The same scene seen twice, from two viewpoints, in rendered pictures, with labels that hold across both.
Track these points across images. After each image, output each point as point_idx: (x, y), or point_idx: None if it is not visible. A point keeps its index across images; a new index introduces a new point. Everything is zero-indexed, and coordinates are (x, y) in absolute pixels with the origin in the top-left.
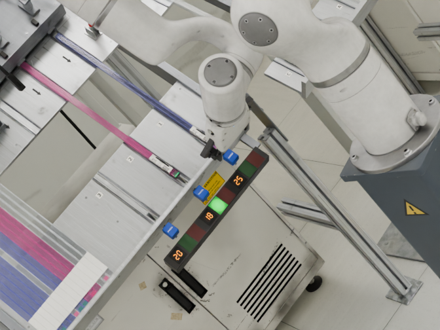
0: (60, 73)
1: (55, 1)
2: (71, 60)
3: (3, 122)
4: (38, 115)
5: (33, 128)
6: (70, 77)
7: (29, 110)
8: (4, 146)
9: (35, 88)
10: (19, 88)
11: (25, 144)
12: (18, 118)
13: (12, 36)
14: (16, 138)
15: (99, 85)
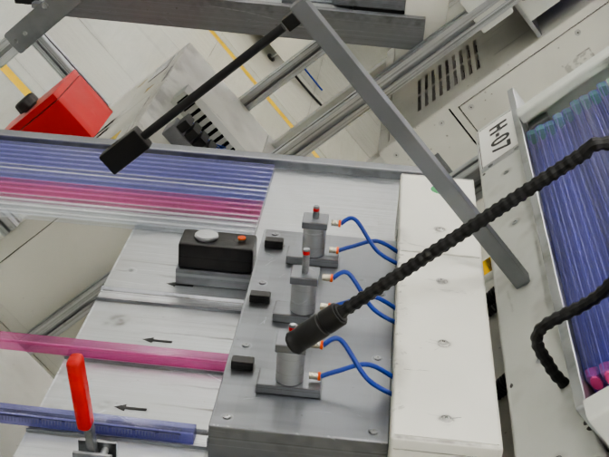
0: (126, 383)
1: (230, 420)
2: (117, 409)
3: (188, 286)
4: (119, 313)
5: (115, 295)
6: (93, 382)
7: (149, 314)
8: (152, 262)
9: (165, 344)
10: (107, 148)
11: (112, 274)
12: (160, 298)
13: (277, 331)
14: (139, 277)
15: None
